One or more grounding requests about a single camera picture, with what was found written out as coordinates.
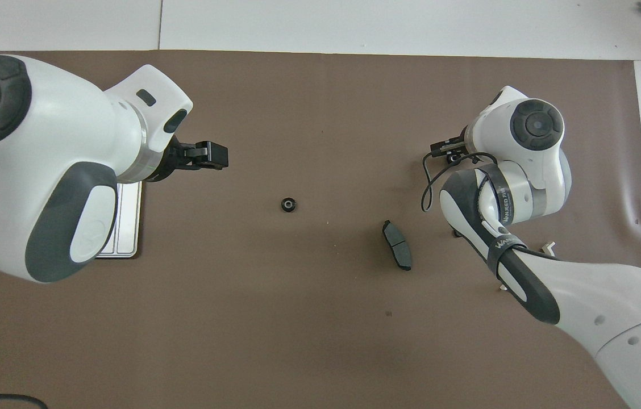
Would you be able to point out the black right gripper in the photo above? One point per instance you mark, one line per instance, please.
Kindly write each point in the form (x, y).
(458, 143)

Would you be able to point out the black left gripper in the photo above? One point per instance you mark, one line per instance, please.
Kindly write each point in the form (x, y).
(175, 159)

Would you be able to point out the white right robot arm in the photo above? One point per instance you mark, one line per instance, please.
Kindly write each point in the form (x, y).
(582, 295)

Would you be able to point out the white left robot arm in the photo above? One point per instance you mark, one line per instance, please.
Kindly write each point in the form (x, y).
(42, 142)

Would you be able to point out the silver ribbed metal tray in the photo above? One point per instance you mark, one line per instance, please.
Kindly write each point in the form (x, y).
(127, 221)

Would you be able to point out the grey single brake pad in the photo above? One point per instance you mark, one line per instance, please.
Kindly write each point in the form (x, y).
(397, 245)

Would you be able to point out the brown paper table mat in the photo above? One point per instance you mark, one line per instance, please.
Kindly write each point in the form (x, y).
(326, 102)

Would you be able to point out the white semicircular plastic clamp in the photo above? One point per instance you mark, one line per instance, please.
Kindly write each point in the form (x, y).
(549, 247)

